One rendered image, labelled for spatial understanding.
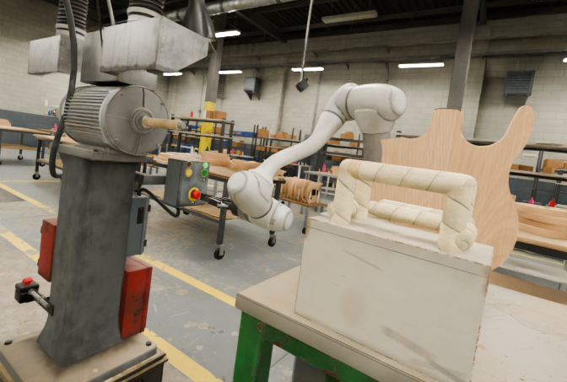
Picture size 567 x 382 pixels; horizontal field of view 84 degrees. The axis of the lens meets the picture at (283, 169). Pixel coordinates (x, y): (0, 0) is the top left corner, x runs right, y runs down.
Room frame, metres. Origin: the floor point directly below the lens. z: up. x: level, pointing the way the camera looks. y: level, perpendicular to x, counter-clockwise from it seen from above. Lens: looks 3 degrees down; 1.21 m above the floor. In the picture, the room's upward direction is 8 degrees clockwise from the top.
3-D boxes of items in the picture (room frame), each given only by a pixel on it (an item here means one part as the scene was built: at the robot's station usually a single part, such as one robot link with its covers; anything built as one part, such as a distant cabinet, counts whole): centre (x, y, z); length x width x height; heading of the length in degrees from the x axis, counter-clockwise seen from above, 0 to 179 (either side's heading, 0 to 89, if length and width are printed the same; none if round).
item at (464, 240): (0.47, -0.28, 1.12); 0.11 x 0.03 x 0.03; 147
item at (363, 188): (0.60, -0.16, 1.15); 0.03 x 0.03 x 0.09
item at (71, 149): (1.29, 0.75, 1.11); 0.36 x 0.24 x 0.04; 57
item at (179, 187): (1.41, 0.49, 0.99); 0.24 x 0.21 x 0.26; 57
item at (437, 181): (0.49, -0.18, 1.20); 0.20 x 0.03 x 0.03; 56
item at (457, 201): (0.44, -0.25, 1.15); 0.03 x 0.03 x 0.09
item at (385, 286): (0.53, -0.20, 1.02); 0.27 x 0.15 x 0.17; 57
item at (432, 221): (0.62, -0.27, 1.12); 0.20 x 0.03 x 0.03; 56
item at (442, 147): (0.79, -0.38, 1.17); 0.35 x 0.04 x 0.40; 56
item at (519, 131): (0.71, -0.49, 1.33); 0.07 x 0.04 x 0.10; 56
